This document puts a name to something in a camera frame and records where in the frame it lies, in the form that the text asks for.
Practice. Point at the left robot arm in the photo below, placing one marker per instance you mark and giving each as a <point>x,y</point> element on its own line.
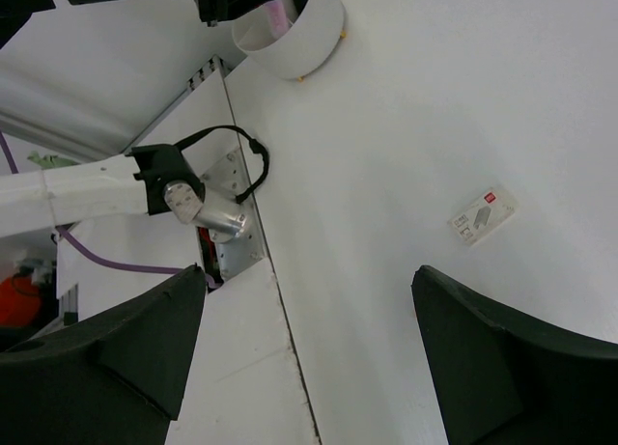
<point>148,180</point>

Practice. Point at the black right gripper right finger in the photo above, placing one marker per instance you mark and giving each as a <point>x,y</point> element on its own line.
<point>504,377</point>

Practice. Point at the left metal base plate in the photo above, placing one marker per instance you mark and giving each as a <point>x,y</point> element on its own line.
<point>235,229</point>

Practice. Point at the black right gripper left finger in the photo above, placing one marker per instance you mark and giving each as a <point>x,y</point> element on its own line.
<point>118,377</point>

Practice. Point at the purple pink highlighter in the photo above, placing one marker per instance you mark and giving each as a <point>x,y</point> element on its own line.
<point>277,18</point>

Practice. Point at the white round container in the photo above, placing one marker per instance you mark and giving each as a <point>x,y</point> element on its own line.
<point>308,43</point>

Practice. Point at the white eraser with label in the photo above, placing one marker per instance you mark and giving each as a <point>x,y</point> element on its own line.
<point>484,215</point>

